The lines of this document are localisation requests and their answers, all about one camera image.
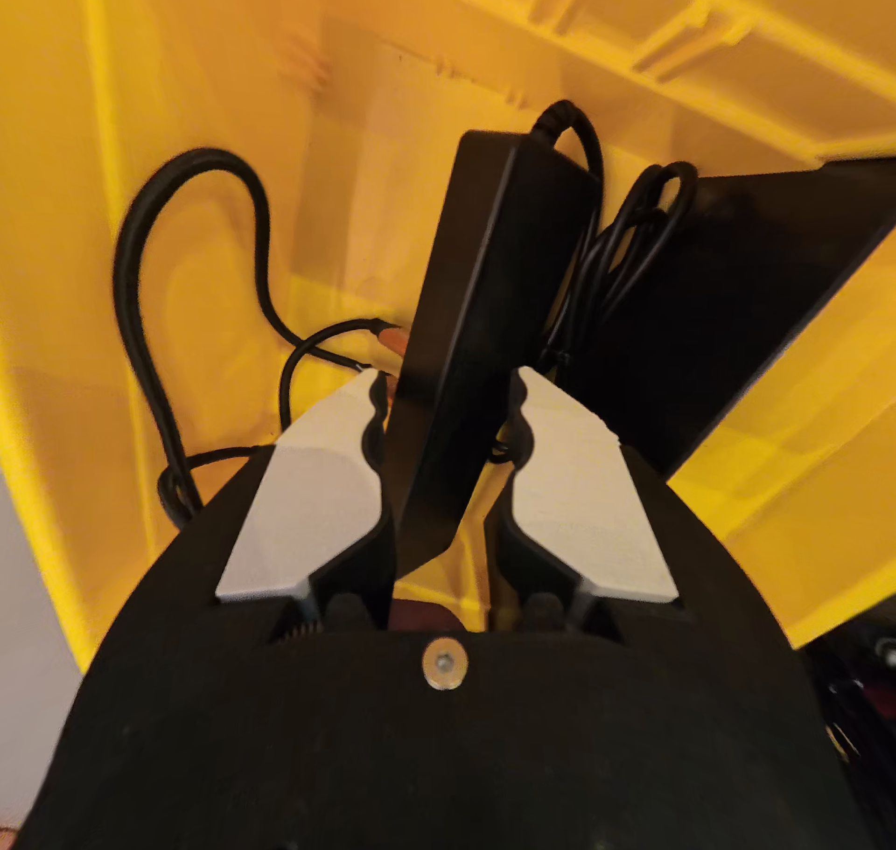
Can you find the black plastic bin divider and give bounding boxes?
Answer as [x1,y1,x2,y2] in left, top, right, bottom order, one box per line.
[560,157,896,481]

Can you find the thick black cable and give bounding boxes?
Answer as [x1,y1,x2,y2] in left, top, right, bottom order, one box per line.
[112,148,375,530]

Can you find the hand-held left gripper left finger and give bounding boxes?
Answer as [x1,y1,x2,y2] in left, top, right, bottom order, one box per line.
[214,369,394,621]

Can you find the black hub cable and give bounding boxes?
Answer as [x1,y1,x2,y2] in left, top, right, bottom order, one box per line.
[490,100,701,465]

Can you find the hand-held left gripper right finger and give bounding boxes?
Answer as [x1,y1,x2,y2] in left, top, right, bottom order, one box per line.
[489,366,680,621]

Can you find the black usb hub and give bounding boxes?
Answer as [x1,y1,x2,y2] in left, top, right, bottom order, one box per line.
[384,129,604,579]

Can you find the black braided orange-plug cable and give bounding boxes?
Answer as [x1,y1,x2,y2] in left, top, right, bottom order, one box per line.
[168,317,410,476]

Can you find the yellow plastic bin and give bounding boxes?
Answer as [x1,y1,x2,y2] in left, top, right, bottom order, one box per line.
[0,0,896,672]

